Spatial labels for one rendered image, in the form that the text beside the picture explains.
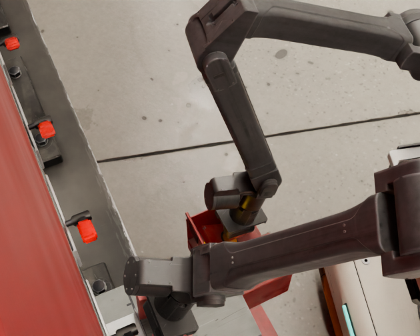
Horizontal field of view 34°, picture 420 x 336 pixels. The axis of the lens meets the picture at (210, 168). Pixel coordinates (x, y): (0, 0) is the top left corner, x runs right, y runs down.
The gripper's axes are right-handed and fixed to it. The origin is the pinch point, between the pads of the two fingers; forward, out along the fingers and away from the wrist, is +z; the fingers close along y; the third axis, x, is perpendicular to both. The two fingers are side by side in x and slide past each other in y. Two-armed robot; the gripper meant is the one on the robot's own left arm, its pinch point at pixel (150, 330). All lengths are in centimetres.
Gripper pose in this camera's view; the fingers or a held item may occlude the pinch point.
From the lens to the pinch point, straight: 119.9
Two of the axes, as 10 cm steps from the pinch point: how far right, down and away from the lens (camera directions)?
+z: -4.2, 6.1, 6.8
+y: 4.0, 7.9, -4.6
